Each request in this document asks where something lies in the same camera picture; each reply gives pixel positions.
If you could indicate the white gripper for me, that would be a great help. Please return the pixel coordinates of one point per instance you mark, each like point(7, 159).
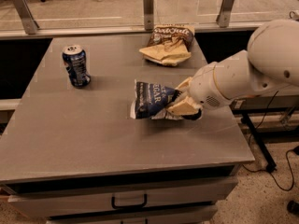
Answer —
point(204, 89)

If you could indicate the blue chip bag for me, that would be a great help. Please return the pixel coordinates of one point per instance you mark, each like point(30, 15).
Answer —
point(151, 100)

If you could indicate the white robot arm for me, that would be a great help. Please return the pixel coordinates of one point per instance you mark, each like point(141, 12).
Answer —
point(269, 63)

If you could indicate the brown chip bag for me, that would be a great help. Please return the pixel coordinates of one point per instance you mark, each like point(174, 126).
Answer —
point(169, 44)

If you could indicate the black table leg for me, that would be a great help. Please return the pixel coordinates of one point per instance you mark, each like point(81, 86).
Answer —
point(271, 165)

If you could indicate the grey lower drawer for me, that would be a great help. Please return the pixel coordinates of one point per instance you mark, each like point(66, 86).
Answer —
point(182, 215)

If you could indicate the grey drawer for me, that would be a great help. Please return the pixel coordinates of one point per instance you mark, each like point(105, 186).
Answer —
point(104, 199)
point(182, 215)

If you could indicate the blue soda can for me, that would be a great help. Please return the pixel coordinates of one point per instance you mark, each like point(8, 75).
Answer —
point(74, 57)

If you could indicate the grey upper drawer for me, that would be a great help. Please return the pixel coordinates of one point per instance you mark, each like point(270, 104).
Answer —
point(104, 199)

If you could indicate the right metal railing bracket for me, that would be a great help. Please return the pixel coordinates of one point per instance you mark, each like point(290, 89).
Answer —
point(224, 16)

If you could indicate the metal railing bracket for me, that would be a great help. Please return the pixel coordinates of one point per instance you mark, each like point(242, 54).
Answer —
point(148, 10)
point(28, 22)
point(224, 16)

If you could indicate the middle metal railing bracket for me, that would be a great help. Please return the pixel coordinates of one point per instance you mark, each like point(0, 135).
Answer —
point(148, 10)

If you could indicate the black drawer handle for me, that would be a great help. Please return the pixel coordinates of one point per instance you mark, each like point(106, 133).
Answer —
point(134, 202)

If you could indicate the left metal railing bracket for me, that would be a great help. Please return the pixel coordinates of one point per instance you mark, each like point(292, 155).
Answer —
point(28, 22)

